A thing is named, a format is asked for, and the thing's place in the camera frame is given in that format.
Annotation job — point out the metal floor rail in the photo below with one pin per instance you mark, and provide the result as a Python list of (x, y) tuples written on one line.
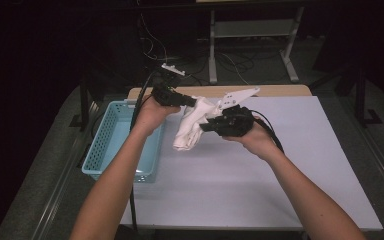
[(381, 166), (61, 180)]

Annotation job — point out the white shirt with chick print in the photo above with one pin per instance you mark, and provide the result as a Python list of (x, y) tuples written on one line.
[(190, 130)]

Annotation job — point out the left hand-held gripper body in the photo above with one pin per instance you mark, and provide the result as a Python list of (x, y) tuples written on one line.
[(166, 95)]

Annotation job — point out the light blue plastic basket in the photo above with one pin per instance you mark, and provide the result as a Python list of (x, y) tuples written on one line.
[(110, 140)]

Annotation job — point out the person's left hand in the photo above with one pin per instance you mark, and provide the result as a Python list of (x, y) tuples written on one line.
[(150, 116)]

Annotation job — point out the person's right hand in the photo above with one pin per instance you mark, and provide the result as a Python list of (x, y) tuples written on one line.
[(256, 140)]

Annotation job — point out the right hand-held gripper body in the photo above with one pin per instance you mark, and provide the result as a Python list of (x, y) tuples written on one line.
[(236, 121)]

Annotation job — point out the black metal stand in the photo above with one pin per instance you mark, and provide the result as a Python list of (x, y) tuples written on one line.
[(360, 100), (84, 103)]

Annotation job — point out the grey metal desk frame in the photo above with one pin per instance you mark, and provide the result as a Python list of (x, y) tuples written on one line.
[(212, 50)]

